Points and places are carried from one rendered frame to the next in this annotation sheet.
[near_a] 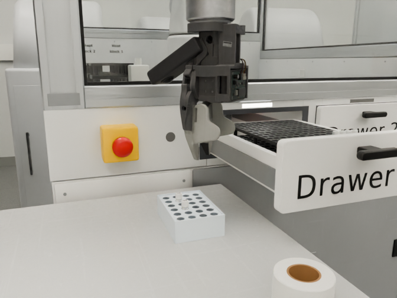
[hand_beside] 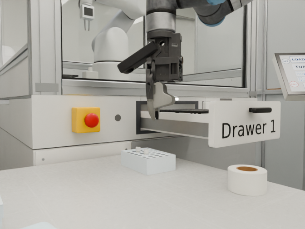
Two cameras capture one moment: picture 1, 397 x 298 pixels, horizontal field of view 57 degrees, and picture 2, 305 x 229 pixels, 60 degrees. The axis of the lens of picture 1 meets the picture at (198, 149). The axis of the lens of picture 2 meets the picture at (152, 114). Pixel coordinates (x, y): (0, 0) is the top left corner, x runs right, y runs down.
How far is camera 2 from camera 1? 0.22 m
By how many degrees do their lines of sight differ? 19
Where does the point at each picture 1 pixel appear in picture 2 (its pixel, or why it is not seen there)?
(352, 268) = not seen: hidden behind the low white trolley
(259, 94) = (170, 92)
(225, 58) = (173, 53)
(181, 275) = (164, 186)
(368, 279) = not seen: hidden behind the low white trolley
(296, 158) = (220, 112)
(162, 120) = (113, 106)
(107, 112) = (76, 98)
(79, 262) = (86, 188)
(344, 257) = not seen: hidden behind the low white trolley
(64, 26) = (51, 37)
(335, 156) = (238, 112)
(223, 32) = (171, 38)
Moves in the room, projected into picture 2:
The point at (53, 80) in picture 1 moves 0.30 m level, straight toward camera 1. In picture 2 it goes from (40, 73) to (83, 59)
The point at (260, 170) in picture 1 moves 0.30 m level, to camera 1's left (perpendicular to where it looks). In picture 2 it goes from (191, 127) to (72, 130)
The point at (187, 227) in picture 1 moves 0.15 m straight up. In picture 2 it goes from (154, 163) to (154, 97)
